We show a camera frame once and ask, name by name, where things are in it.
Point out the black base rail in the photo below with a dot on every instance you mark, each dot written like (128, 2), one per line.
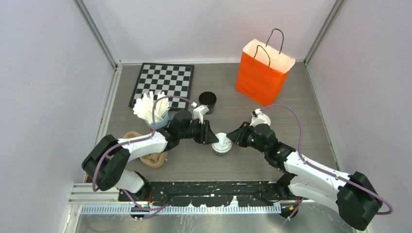
(213, 194)

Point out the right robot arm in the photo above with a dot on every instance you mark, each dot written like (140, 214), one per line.
(342, 192)

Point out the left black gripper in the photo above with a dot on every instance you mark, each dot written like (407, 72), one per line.
(206, 135)

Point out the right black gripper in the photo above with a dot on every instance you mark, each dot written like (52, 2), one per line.
(238, 137)

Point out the white cup lid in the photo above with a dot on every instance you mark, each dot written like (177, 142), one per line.
(262, 118)

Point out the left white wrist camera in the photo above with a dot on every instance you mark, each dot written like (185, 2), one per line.
(199, 111)

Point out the white sip lid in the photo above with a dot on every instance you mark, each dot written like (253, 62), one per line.
(224, 142)

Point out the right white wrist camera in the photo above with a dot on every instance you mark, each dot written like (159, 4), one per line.
(255, 113)

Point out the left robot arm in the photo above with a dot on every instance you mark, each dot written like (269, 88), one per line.
(106, 163)

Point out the black paper cup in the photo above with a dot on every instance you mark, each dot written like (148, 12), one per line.
(209, 99)
(221, 152)

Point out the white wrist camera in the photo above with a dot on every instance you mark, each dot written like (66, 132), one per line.
(199, 111)
(255, 113)

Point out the tan cardboard cup carrier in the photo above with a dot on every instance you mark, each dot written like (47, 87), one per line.
(153, 160)

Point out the light blue cup holder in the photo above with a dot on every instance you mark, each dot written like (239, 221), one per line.
(162, 123)

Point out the orange paper bag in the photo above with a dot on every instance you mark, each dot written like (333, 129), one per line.
(263, 70)

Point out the black white chessboard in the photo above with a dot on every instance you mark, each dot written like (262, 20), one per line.
(172, 79)

